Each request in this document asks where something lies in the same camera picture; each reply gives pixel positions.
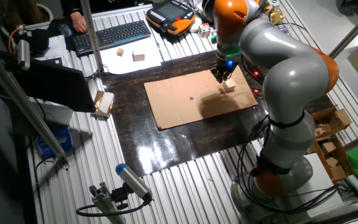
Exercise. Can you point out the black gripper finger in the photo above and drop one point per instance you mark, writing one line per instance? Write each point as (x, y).
(220, 78)
(227, 77)

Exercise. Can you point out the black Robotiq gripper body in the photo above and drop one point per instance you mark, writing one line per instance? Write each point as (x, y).
(227, 67)

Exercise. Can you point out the light wooden block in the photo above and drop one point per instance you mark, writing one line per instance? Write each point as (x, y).
(229, 86)

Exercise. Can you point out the dark sleeved forearm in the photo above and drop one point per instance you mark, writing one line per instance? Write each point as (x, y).
(70, 7)

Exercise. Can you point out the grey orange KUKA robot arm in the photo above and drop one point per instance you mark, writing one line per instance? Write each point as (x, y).
(291, 74)

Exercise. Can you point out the pale wooden block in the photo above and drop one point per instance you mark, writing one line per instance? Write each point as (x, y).
(138, 56)

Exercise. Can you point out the person's bare hand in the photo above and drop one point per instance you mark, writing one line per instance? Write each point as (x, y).
(79, 22)

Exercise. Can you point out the colourful puzzle cube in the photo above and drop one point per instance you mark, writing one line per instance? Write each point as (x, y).
(204, 30)

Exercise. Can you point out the brown cardboard sheet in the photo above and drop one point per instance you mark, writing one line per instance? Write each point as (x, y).
(179, 105)

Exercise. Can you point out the white rounded object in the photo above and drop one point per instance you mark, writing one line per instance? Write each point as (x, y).
(195, 26)

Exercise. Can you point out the purple plastic bag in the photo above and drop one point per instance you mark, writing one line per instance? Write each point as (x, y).
(284, 30)

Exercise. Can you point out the orange black teach pendant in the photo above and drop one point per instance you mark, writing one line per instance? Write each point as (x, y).
(171, 17)

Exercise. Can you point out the dark glossy mat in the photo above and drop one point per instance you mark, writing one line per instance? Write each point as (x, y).
(166, 146)

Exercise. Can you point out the white paper sheet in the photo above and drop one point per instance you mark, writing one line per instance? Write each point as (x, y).
(126, 63)

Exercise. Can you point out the small brown wooden cube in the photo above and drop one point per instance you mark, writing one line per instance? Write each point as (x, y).
(120, 52)

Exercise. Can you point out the torn cardboard box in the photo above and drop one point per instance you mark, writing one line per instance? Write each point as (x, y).
(334, 121)

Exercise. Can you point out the black computer keyboard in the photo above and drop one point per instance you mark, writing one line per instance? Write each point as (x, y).
(110, 37)

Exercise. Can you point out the gold and white box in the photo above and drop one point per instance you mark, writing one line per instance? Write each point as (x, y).
(103, 103)

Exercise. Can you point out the open cardboard box with scraps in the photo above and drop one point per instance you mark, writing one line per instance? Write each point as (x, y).
(337, 165)

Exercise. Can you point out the dark computer mouse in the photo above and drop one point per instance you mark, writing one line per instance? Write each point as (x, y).
(65, 30)

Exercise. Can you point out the black laptop screen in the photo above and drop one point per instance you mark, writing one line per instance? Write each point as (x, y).
(54, 85)

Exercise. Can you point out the grey aluminium profile stub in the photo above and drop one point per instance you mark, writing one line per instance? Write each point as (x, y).
(104, 202)

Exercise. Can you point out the grey flat box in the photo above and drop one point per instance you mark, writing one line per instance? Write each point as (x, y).
(54, 115)

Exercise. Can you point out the white paper stack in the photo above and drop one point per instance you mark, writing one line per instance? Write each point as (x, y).
(53, 49)

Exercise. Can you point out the white paper roll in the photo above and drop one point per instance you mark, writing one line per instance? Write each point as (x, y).
(357, 188)

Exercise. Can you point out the blue plastic package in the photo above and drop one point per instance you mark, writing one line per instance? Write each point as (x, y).
(56, 143)

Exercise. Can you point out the white round bin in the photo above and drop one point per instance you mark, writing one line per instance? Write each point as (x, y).
(47, 9)

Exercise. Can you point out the black fabric pouch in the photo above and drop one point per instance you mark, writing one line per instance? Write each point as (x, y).
(33, 40)

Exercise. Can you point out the slanted aluminium frame bar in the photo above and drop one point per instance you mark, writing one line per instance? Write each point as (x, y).
(354, 29)

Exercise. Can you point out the silver camera with blue cap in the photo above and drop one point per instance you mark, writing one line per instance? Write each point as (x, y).
(134, 182)

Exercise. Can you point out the upright aluminium post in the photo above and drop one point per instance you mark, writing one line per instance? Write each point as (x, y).
(91, 34)

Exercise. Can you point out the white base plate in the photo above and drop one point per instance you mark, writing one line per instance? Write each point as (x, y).
(320, 180)

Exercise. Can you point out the black camera bracket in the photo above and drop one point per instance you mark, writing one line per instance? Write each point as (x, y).
(120, 196)

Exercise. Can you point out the silver depth camera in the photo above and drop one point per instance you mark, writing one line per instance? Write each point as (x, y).
(23, 54)

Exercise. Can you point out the long aluminium frame bar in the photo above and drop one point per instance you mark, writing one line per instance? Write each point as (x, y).
(23, 102)

